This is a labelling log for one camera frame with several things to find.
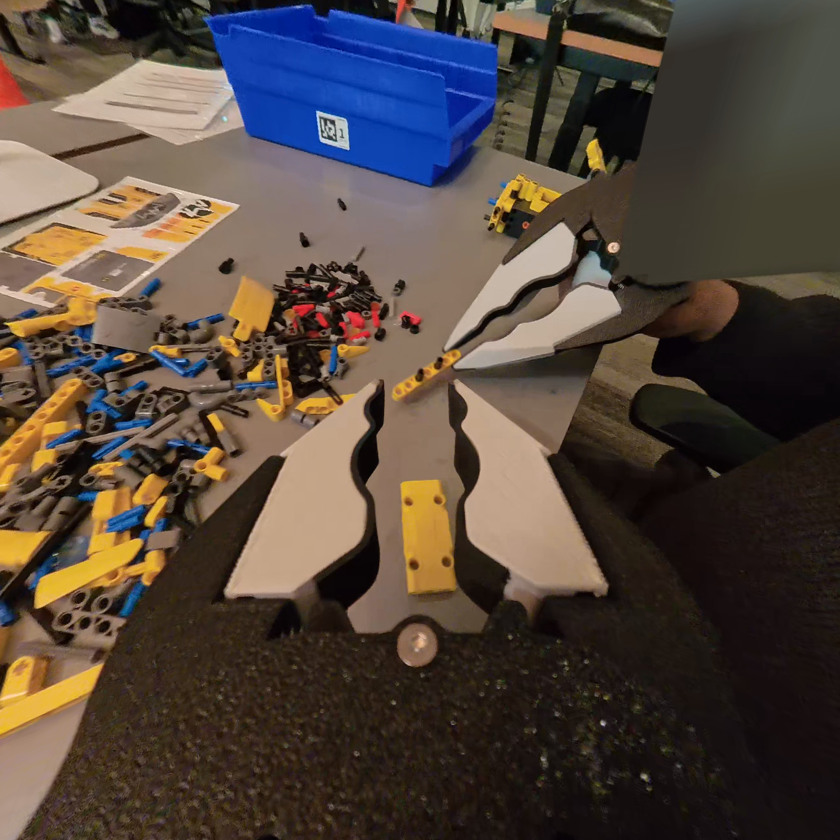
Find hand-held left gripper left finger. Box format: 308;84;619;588
225;379;386;618

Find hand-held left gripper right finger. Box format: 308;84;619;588
448;381;609;622

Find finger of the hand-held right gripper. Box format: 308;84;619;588
454;283;622;371
444;223;582;354

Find yellow rectangular panel brick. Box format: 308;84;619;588
400;479;458;596

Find yellow beam with black pins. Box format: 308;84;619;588
392;350;462;403

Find person's right forearm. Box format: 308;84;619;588
653;281;840;442

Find person's right hand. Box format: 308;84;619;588
643;281;740;340

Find yellow black brick assembly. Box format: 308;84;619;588
486;173;565;235

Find black chair armrest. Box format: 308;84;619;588
629;384;783;475

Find wooden desk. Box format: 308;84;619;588
491;12;665;172

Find pile of black red pins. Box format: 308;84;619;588
272;259;424;398

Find large yellow panel brick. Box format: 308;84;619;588
231;276;277;342

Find pile of yellow blue bricks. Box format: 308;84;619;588
0;276;358;739

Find blue plastic storage bin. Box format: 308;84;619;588
205;5;500;189

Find white printed paper sheets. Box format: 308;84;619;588
51;59;245;147

